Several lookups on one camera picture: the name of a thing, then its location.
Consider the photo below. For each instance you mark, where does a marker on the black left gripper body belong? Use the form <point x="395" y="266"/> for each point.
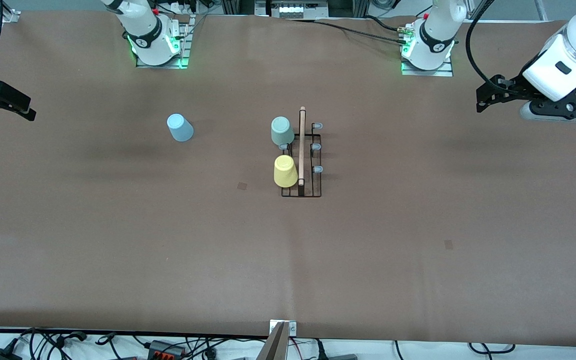
<point x="513" y="86"/>

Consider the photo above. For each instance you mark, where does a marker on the pale teal plastic cup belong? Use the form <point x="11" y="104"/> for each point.
<point x="282" y="131"/>

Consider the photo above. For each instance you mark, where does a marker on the yellow plastic cup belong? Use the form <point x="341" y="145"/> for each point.
<point x="285" y="172"/>

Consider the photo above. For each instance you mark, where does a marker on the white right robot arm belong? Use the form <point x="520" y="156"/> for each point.
<point x="145" y="30"/>

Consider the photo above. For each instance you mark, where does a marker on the light blue plastic cup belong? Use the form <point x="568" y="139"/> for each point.
<point x="180" y="129"/>

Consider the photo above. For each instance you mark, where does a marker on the white power strip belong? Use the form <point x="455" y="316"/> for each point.
<point x="183" y="7"/>

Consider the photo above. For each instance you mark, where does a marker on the grey device with white sockets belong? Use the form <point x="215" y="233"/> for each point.
<point x="298" y="10"/>

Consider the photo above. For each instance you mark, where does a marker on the black orange connector block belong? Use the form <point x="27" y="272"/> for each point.
<point x="160" y="346"/>

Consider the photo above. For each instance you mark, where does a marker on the grey flat adapter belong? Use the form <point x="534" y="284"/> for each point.
<point x="342" y="357"/>

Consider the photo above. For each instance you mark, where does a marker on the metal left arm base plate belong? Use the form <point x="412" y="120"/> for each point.
<point x="428" y="73"/>

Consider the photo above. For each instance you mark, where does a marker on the aluminium table edge rail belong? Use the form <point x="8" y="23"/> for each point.
<point x="12" y="15"/>

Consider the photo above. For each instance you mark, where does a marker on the aluminium frame post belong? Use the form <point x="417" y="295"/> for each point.
<point x="233" y="6"/>

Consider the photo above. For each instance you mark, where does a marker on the small metal mounting bracket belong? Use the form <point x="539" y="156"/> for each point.
<point x="293" y="328"/>

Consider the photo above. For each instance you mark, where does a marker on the grey camera stand beam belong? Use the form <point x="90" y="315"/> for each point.
<point x="275" y="347"/>

